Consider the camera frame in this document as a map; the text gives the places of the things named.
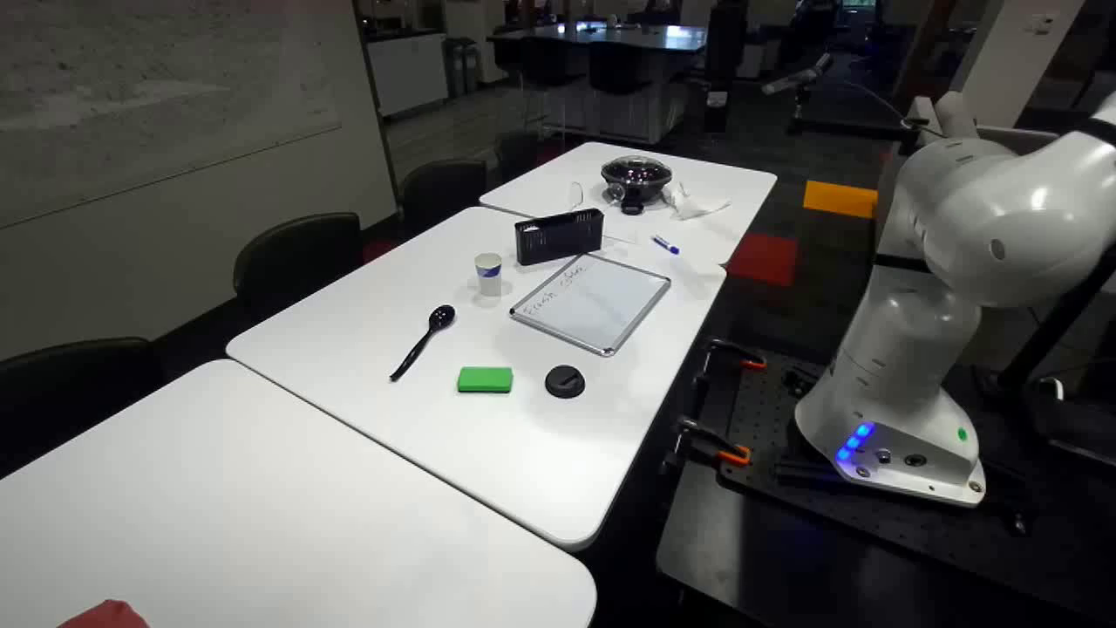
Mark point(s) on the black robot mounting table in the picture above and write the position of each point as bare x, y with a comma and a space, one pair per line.
839, 547

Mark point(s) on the black round bowl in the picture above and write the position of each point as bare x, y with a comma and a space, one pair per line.
635, 176

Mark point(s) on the small metal-framed whiteboard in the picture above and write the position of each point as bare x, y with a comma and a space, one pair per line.
590, 302

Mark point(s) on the green rectangular block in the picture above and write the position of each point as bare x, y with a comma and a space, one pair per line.
482, 377

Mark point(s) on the black round cup lid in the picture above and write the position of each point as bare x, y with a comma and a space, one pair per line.
563, 381

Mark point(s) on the black office chair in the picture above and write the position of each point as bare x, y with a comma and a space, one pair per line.
442, 193
73, 387
298, 258

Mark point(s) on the white background cabinet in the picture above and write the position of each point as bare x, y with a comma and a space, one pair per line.
406, 71

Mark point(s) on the dark background table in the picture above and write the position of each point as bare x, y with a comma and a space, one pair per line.
606, 52

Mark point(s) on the blue whiteboard marker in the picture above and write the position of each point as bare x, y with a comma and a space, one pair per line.
666, 244

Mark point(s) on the white paper cup blue band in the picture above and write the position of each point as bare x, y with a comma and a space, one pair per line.
489, 278

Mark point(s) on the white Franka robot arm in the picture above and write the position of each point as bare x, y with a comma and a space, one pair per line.
929, 315

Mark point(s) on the black rectangular bin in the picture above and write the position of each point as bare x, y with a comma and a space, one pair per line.
559, 237

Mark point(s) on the black plastic spoon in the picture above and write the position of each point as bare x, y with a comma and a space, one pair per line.
425, 341

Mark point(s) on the red flat object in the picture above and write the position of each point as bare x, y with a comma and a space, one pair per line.
105, 616

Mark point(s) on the orange black clamp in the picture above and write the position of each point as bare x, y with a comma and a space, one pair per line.
741, 356
717, 448

